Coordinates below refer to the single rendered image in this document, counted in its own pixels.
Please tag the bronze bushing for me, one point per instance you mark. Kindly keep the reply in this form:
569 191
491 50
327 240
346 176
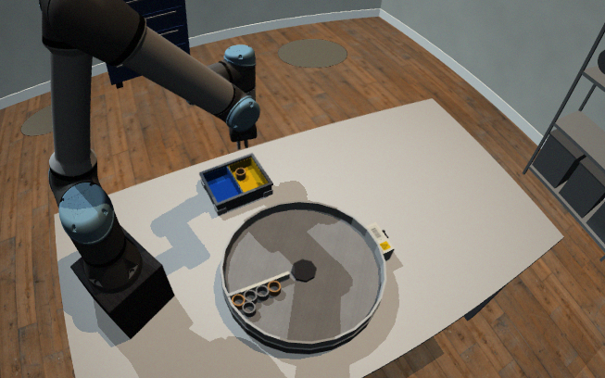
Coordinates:
277 284
238 296
240 174

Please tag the grey metal sleeve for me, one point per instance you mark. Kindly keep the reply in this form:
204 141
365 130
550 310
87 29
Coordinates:
249 304
251 293
262 288

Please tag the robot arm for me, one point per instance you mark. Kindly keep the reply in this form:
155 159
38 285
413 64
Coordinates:
110 30

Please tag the grey round turntable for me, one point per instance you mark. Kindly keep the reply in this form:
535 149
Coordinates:
329 265

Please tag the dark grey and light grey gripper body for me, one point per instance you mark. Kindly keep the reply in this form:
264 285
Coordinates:
249 134

